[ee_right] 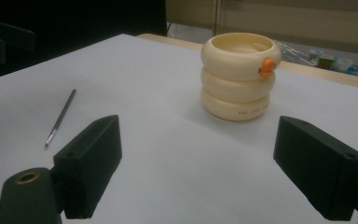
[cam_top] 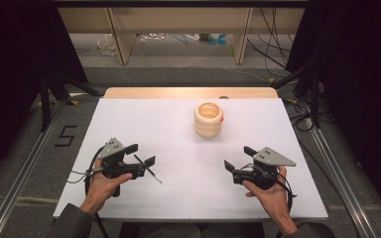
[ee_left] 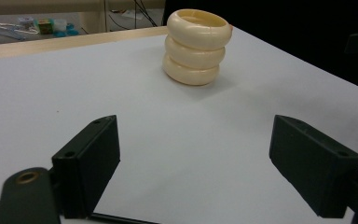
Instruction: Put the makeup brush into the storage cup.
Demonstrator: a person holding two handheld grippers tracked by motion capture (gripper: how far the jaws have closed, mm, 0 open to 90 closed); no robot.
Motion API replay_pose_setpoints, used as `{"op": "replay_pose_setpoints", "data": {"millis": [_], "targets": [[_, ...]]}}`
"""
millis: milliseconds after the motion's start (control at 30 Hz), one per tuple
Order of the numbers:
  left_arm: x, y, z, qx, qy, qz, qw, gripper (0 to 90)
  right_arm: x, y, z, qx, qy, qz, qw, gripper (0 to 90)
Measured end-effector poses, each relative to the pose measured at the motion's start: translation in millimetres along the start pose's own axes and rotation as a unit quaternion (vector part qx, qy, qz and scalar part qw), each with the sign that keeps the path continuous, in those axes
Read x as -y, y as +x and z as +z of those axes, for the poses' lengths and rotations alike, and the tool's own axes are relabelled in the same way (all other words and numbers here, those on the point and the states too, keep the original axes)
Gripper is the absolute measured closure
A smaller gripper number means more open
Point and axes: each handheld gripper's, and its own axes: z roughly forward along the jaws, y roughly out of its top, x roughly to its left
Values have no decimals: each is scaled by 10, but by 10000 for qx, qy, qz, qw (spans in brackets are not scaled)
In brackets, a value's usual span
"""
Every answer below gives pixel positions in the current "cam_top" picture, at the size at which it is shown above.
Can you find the wooden shelf unit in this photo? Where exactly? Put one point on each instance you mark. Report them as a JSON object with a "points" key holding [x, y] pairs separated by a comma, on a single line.
{"points": [[178, 20]]}

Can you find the black pen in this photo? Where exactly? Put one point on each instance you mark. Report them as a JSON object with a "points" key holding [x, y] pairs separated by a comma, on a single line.
{"points": [[152, 174]]}

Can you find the aluminium floor rail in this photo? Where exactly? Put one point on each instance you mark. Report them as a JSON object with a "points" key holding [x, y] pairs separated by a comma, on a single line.
{"points": [[340, 178], [23, 178]]}

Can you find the person's right hand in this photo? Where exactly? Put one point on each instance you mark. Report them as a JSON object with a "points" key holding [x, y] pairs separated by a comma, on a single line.
{"points": [[274, 200]]}

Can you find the blue bottles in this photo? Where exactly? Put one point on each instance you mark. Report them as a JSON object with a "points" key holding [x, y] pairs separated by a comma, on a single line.
{"points": [[217, 39]]}

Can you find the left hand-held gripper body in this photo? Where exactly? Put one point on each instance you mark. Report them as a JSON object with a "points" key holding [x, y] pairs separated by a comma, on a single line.
{"points": [[110, 148]]}

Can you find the clear plastic bag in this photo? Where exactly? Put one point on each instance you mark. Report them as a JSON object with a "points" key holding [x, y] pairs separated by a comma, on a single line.
{"points": [[107, 44]]}

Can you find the white board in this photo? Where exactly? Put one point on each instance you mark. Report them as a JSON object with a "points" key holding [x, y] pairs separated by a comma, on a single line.
{"points": [[191, 185]]}

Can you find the wooden table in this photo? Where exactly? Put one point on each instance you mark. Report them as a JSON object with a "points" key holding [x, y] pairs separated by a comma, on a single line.
{"points": [[165, 92]]}

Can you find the black metal stand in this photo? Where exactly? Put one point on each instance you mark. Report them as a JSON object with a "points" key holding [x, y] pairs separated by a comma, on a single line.
{"points": [[315, 95], [45, 102]]}

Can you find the dark curtain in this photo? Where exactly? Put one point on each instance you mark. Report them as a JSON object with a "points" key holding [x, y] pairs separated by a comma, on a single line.
{"points": [[360, 82], [10, 66]]}

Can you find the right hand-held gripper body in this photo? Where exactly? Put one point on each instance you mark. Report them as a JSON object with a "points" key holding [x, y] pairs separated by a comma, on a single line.
{"points": [[271, 158]]}

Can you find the person's left hand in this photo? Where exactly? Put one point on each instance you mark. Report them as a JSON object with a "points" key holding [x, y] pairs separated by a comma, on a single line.
{"points": [[101, 190]]}

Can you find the cream ribbed pen holder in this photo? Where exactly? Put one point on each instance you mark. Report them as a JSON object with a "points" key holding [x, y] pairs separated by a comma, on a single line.
{"points": [[208, 127]]}

